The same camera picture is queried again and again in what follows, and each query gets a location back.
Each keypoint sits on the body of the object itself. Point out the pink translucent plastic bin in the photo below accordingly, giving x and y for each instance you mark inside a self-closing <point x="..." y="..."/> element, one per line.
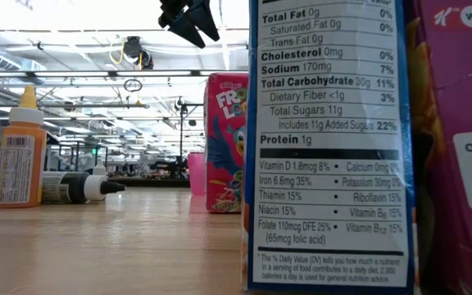
<point x="196" y="174"/>

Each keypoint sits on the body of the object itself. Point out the red mini cereal box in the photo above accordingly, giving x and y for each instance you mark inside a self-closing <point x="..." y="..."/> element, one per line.
<point x="223" y="143"/>

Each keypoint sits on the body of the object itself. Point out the orange squeeze bottle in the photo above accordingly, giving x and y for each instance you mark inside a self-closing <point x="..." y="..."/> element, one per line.
<point x="21" y="172"/>

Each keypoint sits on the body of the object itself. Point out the pink mini cereal box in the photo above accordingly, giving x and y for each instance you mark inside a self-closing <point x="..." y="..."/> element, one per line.
<point x="461" y="102"/>

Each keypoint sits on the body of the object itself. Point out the black icing tube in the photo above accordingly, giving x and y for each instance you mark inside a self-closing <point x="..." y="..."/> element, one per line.
<point x="72" y="187"/>

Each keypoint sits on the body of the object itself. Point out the blue mini cereal box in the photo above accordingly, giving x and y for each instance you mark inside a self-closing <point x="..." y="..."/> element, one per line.
<point x="326" y="143"/>

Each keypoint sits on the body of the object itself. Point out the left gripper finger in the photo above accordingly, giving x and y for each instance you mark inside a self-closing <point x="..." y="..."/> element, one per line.
<point x="187" y="30"/>
<point x="205" y="18"/>

